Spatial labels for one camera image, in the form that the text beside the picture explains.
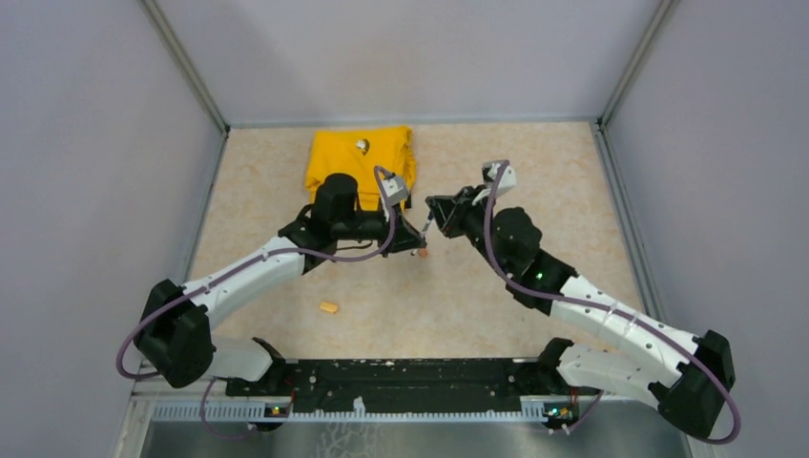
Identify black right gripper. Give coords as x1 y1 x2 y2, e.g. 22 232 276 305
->
426 185 510 278

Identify white marker pen black tip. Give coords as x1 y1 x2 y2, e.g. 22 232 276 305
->
420 212 434 248

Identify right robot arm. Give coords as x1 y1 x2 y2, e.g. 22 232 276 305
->
425 186 741 445

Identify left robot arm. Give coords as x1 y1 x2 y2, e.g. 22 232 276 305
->
122 166 426 395

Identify yellow folded shirt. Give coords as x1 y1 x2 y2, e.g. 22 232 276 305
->
304 126 417 210

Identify orange highlighter cap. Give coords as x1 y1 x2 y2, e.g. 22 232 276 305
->
319 302 339 314

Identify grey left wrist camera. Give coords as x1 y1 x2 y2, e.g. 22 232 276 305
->
381 175 410 208

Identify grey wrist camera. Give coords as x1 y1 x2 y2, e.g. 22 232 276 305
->
381 175 410 208
482 160 517 198

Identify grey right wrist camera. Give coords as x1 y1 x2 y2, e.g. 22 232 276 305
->
482 160 517 198

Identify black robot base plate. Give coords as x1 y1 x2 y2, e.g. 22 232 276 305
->
226 341 597 430

